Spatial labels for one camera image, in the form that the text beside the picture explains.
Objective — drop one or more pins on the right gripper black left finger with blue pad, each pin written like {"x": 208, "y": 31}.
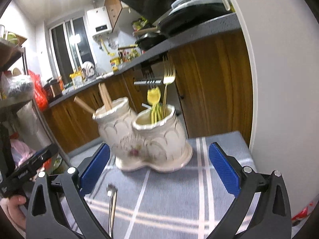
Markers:
{"x": 45, "y": 217}

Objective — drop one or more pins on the clear plastic bag on shelf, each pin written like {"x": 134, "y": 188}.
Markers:
{"x": 17, "y": 86}

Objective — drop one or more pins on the silver spoon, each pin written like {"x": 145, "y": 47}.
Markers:
{"x": 112, "y": 192}

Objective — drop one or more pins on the wooden chopstick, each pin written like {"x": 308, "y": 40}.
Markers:
{"x": 105, "y": 96}
{"x": 83, "y": 105}

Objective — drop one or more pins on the wooden upper cabinet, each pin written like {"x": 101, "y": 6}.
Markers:
{"x": 115, "y": 9}

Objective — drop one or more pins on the large black frying pan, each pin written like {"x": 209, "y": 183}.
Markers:
{"x": 188, "y": 15}

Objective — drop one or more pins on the wooden lower cabinets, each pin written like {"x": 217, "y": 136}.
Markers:
{"x": 213, "y": 90}

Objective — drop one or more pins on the red plastic bag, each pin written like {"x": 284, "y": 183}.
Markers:
{"x": 39, "y": 92}

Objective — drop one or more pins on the kitchen window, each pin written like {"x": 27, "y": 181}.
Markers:
{"x": 70, "y": 47}

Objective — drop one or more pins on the person's left hand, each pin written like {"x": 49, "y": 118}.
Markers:
{"x": 11, "y": 207}

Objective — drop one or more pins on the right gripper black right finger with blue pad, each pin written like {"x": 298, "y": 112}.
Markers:
{"x": 272, "y": 216}

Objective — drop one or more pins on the black wok with wooden handle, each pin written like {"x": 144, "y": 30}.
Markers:
{"x": 146, "y": 42}

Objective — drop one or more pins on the dark grey kitchen countertop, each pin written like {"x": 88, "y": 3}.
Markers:
{"x": 209, "y": 28}

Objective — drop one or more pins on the cream ceramic double utensil holder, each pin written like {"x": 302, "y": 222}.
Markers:
{"x": 136, "y": 143}

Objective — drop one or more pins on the white water heater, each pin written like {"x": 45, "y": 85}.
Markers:
{"x": 99, "y": 21}

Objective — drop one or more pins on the metal shelf rack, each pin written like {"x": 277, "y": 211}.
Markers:
{"x": 12, "y": 56}

